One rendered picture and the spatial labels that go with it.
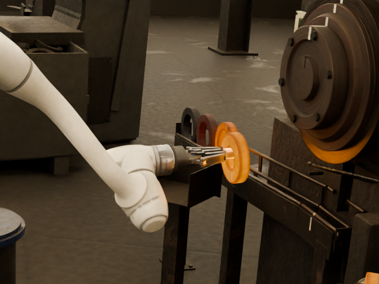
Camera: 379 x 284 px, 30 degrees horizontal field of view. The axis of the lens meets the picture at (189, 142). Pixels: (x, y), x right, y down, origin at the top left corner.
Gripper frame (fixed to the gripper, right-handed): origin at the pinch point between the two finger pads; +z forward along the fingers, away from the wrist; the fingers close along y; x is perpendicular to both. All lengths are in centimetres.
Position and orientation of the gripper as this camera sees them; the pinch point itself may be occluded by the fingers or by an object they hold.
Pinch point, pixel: (234, 152)
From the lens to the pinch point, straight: 213.0
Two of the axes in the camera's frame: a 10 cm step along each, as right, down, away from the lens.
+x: 0.2, -9.5, -3.0
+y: 3.5, 2.9, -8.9
